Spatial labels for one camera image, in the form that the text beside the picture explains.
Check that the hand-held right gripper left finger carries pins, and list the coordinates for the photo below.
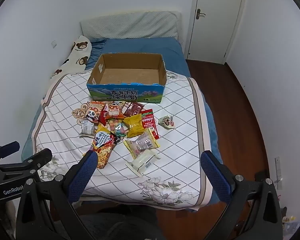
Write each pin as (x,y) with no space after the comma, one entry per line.
(82,175)

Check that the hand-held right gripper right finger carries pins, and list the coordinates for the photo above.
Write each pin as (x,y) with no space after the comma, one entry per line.
(215,175)

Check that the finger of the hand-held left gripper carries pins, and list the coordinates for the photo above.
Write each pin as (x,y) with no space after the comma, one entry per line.
(41,156)
(11,147)

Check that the small grey white snack packet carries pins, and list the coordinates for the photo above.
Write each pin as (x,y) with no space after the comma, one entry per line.
(87,128)

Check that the clear bag of colourful candy balls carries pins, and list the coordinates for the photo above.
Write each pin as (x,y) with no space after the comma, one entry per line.
(117,128)

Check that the white clear snack packet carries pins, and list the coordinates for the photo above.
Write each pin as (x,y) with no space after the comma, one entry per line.
(142,163)

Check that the panda print snack packet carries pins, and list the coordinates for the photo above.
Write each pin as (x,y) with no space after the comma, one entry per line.
(93,112)

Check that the pale yellow clear snack packet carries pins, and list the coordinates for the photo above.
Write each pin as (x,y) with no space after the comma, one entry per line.
(142,143)

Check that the orange cartoon face snack packet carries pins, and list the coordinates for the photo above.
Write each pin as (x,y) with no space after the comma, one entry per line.
(113,109)

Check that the red and green snack packet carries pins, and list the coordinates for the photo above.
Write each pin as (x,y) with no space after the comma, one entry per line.
(148,121)

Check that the cardboard box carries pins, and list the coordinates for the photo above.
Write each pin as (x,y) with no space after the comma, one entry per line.
(126,95)

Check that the white quilted floral blanket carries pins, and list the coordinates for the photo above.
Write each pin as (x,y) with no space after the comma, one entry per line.
(180,132)

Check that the small white wrapped snack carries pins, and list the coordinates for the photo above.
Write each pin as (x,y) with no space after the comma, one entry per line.
(166,121)

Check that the dark red snack packet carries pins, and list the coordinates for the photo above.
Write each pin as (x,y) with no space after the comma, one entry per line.
(133,109)

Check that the bear print pillow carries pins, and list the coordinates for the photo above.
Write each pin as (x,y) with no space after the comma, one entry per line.
(77,55)

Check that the blue cushion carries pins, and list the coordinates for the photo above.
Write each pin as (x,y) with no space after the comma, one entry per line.
(140,46)

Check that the white door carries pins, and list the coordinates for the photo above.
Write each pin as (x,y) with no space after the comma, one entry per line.
(215,30)

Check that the grey pillow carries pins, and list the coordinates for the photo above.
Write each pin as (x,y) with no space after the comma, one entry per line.
(130,26)

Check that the white wall outlet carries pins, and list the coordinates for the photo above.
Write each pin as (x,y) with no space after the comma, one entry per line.
(54,44)

